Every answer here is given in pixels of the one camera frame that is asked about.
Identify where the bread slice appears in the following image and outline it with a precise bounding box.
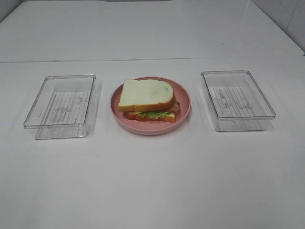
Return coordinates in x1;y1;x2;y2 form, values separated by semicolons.
118;79;175;112
123;112;176;123

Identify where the clear plastic right tray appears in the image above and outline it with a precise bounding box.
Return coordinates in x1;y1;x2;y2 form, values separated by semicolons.
201;70;276;132

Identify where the yellow cheese slice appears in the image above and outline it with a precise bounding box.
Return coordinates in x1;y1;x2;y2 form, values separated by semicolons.
128;111;145;115

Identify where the bacon strip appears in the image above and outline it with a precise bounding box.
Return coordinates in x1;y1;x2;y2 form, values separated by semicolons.
167;101;180;113

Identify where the clear plastic tray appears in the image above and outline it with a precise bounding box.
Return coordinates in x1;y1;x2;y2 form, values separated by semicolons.
201;70;276;132
23;74;101;140

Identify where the green lettuce leaf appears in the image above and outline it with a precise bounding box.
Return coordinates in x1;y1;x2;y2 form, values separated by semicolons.
139;111;170;119

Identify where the clear plastic left tray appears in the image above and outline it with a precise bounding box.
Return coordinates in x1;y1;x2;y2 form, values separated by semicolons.
23;74;101;140

